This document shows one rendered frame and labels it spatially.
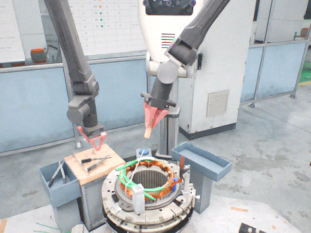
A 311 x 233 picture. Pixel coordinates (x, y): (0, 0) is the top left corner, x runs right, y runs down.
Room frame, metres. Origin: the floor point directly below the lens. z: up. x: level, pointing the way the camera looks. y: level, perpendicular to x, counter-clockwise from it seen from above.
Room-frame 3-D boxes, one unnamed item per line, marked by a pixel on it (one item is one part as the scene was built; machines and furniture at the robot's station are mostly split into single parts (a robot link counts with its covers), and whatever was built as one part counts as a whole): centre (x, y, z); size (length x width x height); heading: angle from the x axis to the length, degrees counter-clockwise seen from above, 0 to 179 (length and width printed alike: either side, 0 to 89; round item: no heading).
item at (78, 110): (0.80, 0.26, 1.37); 0.11 x 0.09 x 0.12; 169
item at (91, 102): (0.83, 0.26, 1.34); 0.07 x 0.06 x 0.07; 169
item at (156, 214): (0.69, 0.03, 1.09); 0.32 x 0.32 x 0.01
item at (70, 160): (0.88, 0.27, 1.05); 0.20 x 0.19 x 0.02; 127
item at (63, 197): (0.79, 0.39, 0.92); 0.17 x 0.11 x 0.28; 37
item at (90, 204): (0.88, 0.27, 0.91); 0.19 x 0.19 x 0.26; 37
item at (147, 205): (0.69, 0.03, 1.05); 0.22 x 0.22 x 0.12
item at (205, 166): (0.91, -0.19, 0.92); 0.25 x 0.11 x 0.28; 45
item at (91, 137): (0.82, 0.24, 1.21); 0.07 x 0.07 x 0.09; 37
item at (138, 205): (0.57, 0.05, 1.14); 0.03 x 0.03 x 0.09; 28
